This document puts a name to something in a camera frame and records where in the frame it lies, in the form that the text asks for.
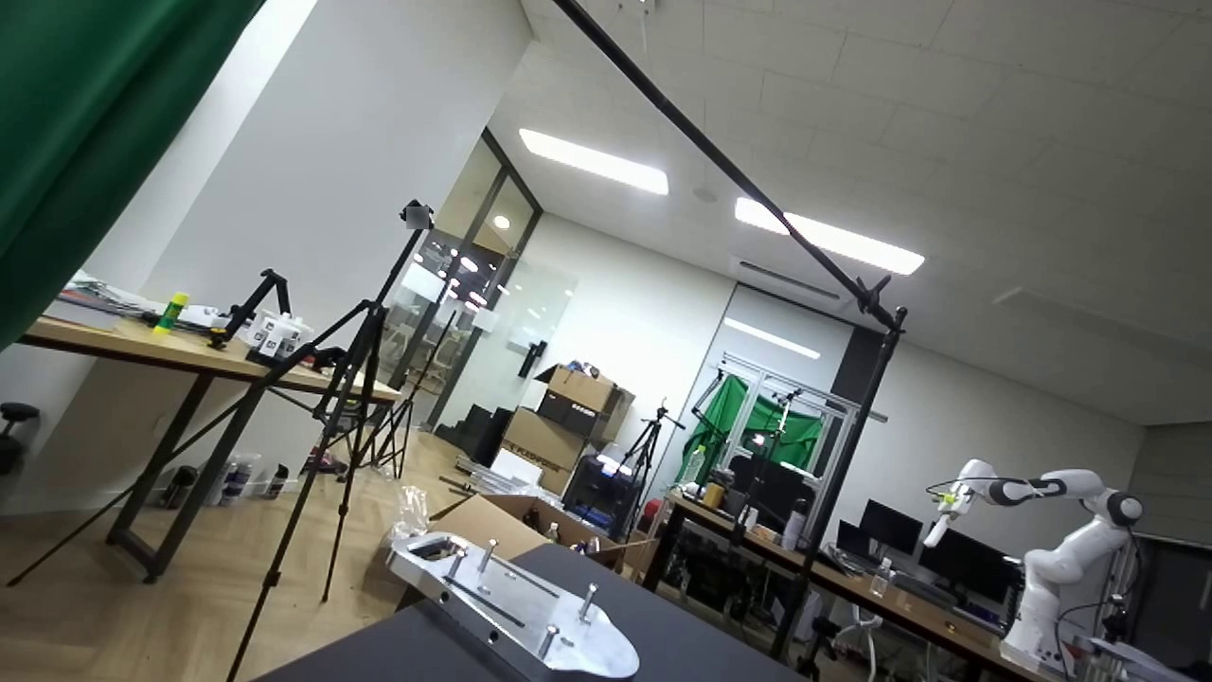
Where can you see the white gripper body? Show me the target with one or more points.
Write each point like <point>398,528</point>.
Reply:
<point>943,507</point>

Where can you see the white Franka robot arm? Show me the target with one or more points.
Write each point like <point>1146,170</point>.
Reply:
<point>1073,555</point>

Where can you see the clear plastic bottle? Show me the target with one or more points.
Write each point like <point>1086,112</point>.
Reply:
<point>412,507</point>

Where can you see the yellow green bottle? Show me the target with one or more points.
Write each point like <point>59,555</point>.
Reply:
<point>170,312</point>

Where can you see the black computer monitor small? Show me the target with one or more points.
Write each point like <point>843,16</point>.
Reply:
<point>893,525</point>

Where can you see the black computer monitor wide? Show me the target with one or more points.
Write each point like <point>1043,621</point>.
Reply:
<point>968,562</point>

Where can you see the black upright backdrop pole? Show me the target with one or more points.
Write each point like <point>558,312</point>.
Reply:
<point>850,454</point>

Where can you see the long wooden desk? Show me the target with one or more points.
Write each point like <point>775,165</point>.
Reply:
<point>872,592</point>

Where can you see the green cloth hanging wide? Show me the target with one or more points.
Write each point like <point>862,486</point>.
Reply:
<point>787,438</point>

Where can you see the green cloth hanging narrow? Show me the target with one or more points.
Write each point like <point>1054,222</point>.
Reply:
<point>718,422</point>

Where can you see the long ceiling light panel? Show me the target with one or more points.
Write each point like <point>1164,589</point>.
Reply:
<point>826,237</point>
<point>592,161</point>

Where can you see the black tripod with red detail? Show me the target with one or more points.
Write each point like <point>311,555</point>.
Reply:
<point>646,454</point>

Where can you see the cardboard box with dark band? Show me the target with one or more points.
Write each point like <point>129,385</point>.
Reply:
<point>586,394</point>

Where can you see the plain brown cardboard box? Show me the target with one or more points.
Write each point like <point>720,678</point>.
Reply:
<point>542,439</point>

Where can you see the black backdrop crossbar pole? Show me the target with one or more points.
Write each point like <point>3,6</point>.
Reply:
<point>725,165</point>

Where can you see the silver metal mounting plate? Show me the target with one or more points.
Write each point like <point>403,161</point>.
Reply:
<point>532,610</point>

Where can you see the open flat cardboard box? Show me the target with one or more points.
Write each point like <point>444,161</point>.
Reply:
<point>511,520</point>

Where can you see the white clutter on table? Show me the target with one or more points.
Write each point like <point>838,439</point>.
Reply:
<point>278,336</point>

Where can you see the shoes under table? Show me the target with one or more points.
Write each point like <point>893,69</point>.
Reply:
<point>239,478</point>

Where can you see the small black tabletop tripod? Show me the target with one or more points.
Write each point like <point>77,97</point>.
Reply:
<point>254,300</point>

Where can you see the wooden table with black legs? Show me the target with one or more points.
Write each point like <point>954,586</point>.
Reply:
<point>163,347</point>

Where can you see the stack of papers and books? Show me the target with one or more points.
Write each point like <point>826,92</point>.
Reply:
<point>96,296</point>

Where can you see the green backdrop cloth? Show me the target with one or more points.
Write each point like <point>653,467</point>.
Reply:
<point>77,113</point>

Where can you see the black wall mounted device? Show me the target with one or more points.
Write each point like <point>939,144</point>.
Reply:
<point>532,356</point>

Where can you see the tall black camera tripod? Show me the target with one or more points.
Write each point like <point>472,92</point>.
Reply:
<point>366,366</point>

